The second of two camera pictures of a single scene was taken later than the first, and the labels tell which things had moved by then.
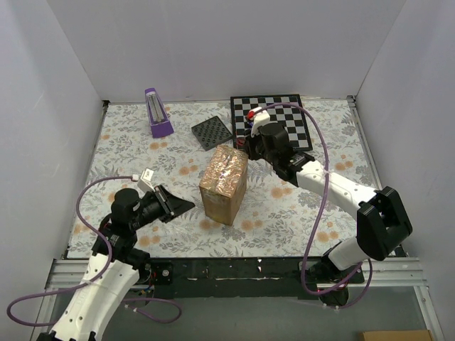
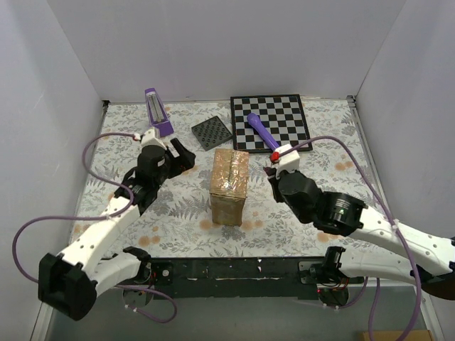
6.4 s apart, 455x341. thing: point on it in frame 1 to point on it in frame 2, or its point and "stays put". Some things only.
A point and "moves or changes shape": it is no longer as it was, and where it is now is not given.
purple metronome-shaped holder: [160, 123] stays put
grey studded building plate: [211, 132] stays put
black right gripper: [251, 148] to [274, 183]
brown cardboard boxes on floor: [397, 335] stays put
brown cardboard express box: [224, 184] moves or changes shape
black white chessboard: [292, 117] stays put
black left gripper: [164, 201] to [174, 162]
